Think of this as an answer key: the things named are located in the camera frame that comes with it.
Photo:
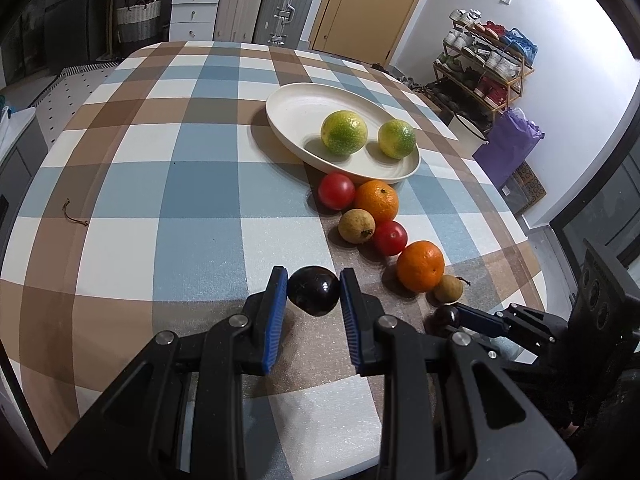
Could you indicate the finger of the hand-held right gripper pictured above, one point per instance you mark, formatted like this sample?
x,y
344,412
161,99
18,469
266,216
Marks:
x,y
477,319
520,357

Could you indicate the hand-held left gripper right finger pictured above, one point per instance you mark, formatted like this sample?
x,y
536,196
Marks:
x,y
350,320

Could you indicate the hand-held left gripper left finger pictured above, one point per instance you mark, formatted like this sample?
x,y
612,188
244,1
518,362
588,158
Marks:
x,y
274,320

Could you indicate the small dark purple fruit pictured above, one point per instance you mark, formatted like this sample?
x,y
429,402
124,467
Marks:
x,y
446,318

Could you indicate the small brown longan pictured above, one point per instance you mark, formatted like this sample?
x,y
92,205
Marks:
x,y
448,288

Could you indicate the large dark purple fruit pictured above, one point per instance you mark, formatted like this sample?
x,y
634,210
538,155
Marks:
x,y
314,290

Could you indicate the orange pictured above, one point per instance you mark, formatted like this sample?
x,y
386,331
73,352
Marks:
x,y
421,266
377,202

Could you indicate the red tomato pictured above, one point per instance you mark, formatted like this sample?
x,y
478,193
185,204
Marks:
x,y
390,238
336,190

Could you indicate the large brown round fruit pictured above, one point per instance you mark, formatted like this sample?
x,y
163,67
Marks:
x,y
355,225

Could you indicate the cream oval plate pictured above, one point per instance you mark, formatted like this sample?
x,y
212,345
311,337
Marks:
x,y
300,110

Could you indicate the brown patterned doormat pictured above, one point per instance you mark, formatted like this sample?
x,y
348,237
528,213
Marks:
x,y
525,187

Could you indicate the black framed glass door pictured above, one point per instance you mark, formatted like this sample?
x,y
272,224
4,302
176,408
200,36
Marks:
x,y
600,200

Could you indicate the purple bag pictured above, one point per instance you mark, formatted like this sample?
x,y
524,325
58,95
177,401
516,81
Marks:
x,y
507,150

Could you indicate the white bucket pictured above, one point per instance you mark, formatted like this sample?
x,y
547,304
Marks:
x,y
465,132

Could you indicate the small green citrus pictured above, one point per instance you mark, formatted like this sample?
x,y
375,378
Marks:
x,y
396,138

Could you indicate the large green citrus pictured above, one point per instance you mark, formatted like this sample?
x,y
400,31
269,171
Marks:
x,y
344,132

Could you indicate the wooden shoe rack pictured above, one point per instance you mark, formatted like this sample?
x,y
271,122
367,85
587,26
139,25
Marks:
x,y
522,82

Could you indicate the rows of shoes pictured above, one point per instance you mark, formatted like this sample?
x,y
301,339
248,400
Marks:
x,y
492,62

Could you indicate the blue plastic bag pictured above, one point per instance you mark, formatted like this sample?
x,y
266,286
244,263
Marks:
x,y
522,42

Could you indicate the grey cabinet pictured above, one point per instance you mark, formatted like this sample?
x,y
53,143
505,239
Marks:
x,y
17,160

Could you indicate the dotted rug with striped edge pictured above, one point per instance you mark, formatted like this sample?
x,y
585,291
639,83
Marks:
x,y
65,95

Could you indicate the silver suitcase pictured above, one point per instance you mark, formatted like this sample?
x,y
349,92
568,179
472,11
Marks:
x,y
287,5

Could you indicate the wooden door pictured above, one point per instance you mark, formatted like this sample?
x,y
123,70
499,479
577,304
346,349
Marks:
x,y
370,5

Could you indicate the white drawer cabinet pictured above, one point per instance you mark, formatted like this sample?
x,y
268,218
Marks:
x,y
195,10

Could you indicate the beige suitcase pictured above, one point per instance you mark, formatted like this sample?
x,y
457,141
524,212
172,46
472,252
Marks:
x,y
240,0

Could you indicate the wicker basket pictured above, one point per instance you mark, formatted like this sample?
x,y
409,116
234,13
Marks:
x,y
138,20

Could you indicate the dark cabinet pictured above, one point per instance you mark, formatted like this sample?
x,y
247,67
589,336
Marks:
x,y
60,35

